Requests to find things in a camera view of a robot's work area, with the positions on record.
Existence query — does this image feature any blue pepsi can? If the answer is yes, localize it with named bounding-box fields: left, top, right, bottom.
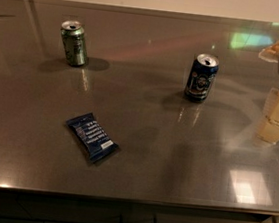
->
left=184, top=53, right=219, bottom=102

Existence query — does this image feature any blue rxbar blueberry wrapper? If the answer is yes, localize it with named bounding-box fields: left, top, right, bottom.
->
left=66, top=113, right=118, bottom=163

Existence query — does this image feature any green soda can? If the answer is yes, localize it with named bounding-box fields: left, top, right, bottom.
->
left=61, top=20, right=87, bottom=67

